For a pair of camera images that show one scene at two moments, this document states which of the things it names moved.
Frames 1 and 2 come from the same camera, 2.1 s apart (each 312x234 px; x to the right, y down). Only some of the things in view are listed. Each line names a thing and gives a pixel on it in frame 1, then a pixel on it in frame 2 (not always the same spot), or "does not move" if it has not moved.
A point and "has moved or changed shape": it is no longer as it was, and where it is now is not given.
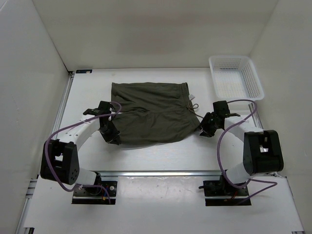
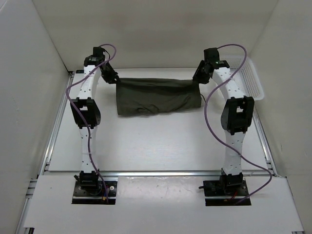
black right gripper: (206, 131) -> (198, 75)
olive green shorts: (153, 111) has moved or changed shape
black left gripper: (114, 137) -> (113, 75)
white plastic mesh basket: (235, 78) does not move
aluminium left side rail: (32, 185) does not move
